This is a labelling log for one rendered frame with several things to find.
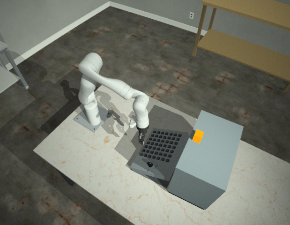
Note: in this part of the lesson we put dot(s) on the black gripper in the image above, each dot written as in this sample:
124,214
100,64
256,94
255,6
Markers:
142,131

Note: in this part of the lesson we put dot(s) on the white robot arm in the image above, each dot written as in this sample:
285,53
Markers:
90,67

